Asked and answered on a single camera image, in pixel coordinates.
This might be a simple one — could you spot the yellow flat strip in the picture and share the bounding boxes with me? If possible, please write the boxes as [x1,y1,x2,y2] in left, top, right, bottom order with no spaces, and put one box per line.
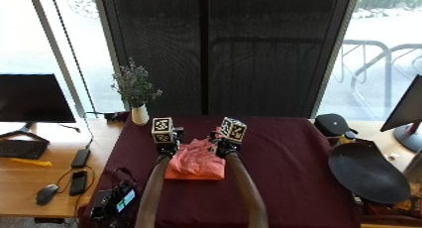
[9,157,53,168]

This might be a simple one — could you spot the black round case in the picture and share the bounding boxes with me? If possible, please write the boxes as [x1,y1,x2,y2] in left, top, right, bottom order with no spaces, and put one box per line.
[314,113,359,138]

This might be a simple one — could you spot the orange folded cloth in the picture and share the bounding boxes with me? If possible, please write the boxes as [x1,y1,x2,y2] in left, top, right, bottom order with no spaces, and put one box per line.
[164,167,226,181]

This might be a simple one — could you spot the person's right hand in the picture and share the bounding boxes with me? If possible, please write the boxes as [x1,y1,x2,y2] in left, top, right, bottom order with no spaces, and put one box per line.
[209,127,242,159]

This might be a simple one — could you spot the black computer monitor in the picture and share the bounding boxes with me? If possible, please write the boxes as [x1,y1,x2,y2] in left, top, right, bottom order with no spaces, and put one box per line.
[0,72,77,144]

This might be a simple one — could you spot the maroon tablecloth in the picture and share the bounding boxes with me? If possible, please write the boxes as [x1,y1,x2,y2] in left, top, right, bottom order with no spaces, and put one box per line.
[77,114,362,228]

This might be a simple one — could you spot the black computer mouse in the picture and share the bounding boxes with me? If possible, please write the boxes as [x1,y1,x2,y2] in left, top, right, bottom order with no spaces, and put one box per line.
[34,183,61,206]

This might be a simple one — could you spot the black cable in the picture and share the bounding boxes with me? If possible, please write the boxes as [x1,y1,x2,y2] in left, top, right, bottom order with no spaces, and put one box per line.
[46,0,96,150]

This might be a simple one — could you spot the person's left hand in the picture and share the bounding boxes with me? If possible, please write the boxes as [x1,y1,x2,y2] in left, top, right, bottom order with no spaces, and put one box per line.
[156,126,186,158]

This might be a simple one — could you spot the black recording device with screen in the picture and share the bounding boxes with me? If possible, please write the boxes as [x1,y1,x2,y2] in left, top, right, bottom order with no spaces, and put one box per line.
[88,179,138,222]

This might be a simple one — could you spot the white vase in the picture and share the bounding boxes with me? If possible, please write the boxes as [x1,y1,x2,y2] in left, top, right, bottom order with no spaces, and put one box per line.
[130,103,150,127]

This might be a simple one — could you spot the dried flower bunch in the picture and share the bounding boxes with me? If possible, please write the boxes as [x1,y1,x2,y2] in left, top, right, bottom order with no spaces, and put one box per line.
[109,57,164,109]

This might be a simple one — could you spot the white marker cube on right glove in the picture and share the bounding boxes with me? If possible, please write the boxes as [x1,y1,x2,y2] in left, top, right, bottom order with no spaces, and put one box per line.
[217,116,247,145]

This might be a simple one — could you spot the black smartphone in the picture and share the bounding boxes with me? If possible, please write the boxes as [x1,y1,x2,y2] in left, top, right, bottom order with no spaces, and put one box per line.
[69,170,88,197]

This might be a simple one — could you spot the dark monitor with round stand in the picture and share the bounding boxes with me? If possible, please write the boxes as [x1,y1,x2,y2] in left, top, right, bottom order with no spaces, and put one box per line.
[378,73,422,153]

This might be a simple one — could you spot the dark mesh window blind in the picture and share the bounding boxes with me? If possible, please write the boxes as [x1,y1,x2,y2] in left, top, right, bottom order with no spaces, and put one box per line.
[92,0,355,119]

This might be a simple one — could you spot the metal bike rack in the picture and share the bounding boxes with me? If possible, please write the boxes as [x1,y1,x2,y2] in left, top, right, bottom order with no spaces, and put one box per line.
[331,39,422,117]

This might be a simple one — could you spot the black keyboard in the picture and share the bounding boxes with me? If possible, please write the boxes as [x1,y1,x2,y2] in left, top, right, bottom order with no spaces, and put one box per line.
[0,139,50,161]

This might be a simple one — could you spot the white marker cube on left glove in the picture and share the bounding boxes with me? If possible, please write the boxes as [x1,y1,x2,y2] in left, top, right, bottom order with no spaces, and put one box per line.
[150,116,174,145]

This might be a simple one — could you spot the pink cloth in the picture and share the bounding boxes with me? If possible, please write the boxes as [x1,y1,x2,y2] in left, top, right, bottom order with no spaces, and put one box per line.
[168,137,226,176]

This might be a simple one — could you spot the white marker cube on glove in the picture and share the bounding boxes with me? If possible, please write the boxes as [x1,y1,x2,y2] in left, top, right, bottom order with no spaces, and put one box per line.
[150,116,174,145]
[217,116,247,145]

